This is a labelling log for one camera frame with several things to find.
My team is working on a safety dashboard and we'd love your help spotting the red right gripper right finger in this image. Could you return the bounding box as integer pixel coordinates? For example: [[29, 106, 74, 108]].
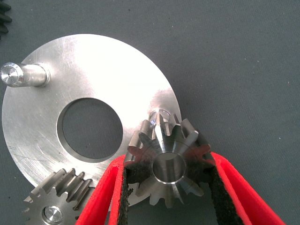
[[206, 151, 286, 225]]

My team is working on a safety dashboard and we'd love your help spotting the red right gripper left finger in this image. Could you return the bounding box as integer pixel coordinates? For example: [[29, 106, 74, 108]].
[[75, 153, 135, 225]]

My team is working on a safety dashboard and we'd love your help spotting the dark steel planetary gear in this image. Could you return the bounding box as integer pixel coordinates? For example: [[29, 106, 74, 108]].
[[123, 114, 216, 209], [22, 167, 95, 225]]

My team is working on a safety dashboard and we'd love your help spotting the round metal carrier plate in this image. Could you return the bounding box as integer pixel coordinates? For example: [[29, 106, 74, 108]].
[[0, 33, 182, 207]]

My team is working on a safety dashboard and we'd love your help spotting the bright steel planetary gear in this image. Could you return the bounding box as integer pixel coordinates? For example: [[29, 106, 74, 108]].
[[0, 0, 13, 40]]

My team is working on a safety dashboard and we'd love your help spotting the dark grey table cloth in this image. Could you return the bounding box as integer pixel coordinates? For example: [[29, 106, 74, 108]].
[[0, 0, 300, 225]]

